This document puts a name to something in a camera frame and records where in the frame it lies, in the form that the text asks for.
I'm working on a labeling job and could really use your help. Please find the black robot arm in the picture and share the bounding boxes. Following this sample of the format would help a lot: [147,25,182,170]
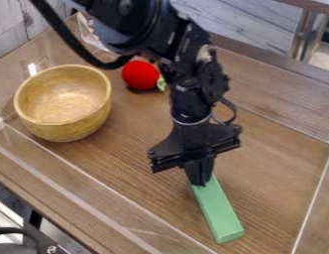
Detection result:
[73,0,242,186]

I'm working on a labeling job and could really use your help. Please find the red plush strawberry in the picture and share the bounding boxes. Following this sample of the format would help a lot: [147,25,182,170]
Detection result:
[122,61,166,91]

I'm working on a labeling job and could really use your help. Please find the clear acrylic front barrier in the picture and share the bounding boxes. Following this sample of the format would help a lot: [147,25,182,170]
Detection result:
[0,117,217,254]

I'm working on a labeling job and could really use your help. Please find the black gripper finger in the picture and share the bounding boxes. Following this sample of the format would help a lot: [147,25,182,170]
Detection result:
[185,155,215,187]

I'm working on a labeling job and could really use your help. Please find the black table frame bracket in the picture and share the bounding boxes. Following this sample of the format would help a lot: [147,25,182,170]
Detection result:
[0,208,73,254]

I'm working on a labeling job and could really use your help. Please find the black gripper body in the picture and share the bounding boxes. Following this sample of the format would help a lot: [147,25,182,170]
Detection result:
[147,114,243,174]

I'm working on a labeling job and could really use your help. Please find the green rectangular stick block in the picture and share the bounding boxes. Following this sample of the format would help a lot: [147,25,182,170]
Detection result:
[191,177,245,244]

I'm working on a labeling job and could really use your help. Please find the metal table leg background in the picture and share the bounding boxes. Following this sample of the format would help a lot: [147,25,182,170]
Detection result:
[290,10,329,63]

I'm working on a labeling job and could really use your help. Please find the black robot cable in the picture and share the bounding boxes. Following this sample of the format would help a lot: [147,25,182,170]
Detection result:
[29,0,134,71]

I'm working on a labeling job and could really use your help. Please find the brown wooden bowl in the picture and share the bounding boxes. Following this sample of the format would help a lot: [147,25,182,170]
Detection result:
[14,64,111,142]

